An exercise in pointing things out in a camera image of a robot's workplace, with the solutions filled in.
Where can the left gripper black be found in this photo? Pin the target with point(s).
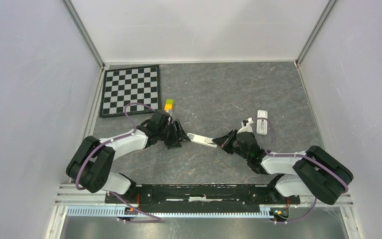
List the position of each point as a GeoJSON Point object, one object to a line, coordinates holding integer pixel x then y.
{"type": "Point", "coordinates": [175, 139]}

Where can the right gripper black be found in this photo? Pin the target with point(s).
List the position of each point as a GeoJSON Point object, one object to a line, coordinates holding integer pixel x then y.
{"type": "Point", "coordinates": [222, 141]}

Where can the white remote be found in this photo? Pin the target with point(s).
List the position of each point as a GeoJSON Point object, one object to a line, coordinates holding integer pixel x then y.
{"type": "Point", "coordinates": [202, 140]}

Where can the white remote control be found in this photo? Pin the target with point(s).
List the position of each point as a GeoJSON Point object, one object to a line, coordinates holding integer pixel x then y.
{"type": "Point", "coordinates": [262, 124]}

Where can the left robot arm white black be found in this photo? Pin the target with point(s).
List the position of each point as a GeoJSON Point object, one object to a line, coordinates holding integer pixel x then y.
{"type": "Point", "coordinates": [90, 167]}

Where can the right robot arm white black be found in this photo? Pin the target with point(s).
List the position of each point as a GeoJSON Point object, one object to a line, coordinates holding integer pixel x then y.
{"type": "Point", "coordinates": [312, 172]}

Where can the green yellow orange brick stack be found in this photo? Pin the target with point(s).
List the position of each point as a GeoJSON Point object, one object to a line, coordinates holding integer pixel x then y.
{"type": "Point", "coordinates": [169, 105]}

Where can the black white chessboard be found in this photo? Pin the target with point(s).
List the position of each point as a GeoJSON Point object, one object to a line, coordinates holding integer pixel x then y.
{"type": "Point", "coordinates": [130, 85]}

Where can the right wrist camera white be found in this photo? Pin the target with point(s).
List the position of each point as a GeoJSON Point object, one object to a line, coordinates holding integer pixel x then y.
{"type": "Point", "coordinates": [246, 125]}

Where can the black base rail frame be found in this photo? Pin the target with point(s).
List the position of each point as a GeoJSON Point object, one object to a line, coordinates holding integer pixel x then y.
{"type": "Point", "coordinates": [205, 198]}

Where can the white cable duct comb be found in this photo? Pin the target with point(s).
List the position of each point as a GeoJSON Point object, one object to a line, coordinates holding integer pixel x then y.
{"type": "Point", "coordinates": [123, 212]}

